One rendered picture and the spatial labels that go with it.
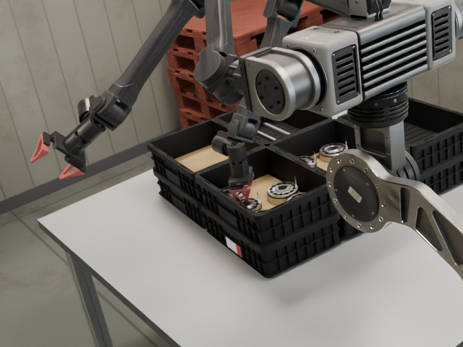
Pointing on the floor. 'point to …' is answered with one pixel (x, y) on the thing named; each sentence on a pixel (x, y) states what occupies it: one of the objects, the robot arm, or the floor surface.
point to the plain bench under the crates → (254, 279)
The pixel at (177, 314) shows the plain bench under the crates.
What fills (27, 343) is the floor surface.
